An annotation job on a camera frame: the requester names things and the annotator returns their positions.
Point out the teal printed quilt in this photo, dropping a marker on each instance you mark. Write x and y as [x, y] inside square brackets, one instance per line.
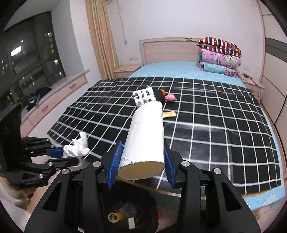
[213, 68]

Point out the light wardrobe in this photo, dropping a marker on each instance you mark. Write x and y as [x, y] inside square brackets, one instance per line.
[273, 67]

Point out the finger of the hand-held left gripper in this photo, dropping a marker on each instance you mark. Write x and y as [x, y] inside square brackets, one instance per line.
[65, 161]
[55, 153]

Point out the small pink toy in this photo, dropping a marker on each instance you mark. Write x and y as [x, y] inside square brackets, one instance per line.
[170, 98]

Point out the blue bed sheet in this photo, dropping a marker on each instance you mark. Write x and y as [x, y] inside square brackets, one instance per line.
[174, 69]

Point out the beige curtain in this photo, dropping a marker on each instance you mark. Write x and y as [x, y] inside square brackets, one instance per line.
[101, 40]

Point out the black bottle with orange cap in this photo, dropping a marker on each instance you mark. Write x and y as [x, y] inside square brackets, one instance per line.
[159, 96]

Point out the yellow tape roll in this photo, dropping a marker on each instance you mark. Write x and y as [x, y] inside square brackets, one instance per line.
[115, 214]

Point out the black checked blanket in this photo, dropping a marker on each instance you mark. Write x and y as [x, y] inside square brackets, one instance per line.
[213, 125]

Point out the yellow wrapper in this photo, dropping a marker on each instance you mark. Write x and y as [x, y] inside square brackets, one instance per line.
[169, 114]

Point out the white cardboard tube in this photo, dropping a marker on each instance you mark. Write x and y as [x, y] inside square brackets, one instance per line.
[143, 134]

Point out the silver blister pack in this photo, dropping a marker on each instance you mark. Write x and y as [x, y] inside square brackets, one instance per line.
[144, 96]

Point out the white paper scrap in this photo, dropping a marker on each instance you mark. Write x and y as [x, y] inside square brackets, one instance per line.
[131, 223]

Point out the wooden bed headboard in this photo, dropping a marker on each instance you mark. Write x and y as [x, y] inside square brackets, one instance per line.
[168, 51]

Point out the white tissue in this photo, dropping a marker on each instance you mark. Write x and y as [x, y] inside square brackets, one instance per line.
[76, 147]

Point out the pink printed quilt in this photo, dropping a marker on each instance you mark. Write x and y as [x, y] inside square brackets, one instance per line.
[219, 59]

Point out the light wooden nightstand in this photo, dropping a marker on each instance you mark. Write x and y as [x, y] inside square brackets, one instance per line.
[253, 85]
[125, 71]

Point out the dark window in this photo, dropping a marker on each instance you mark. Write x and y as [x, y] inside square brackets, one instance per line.
[27, 56]

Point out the black garment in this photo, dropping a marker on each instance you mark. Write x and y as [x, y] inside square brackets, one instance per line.
[44, 90]

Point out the striped pillow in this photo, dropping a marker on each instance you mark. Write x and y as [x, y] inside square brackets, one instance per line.
[219, 44]

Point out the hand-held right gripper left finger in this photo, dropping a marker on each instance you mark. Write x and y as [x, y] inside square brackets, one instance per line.
[114, 163]

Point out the dark folded garment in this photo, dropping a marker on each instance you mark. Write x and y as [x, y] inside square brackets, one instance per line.
[32, 103]

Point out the black trash bin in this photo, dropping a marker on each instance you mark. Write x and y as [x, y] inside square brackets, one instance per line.
[139, 197]

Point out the person's left hand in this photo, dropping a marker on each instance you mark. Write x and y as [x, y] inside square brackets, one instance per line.
[29, 193]

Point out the window seat drawer cabinet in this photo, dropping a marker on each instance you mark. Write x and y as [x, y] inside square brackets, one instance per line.
[67, 86]

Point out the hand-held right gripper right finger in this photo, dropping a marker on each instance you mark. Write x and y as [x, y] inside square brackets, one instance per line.
[169, 167]

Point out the person's left forearm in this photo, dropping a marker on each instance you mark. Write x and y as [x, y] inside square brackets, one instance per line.
[11, 201]

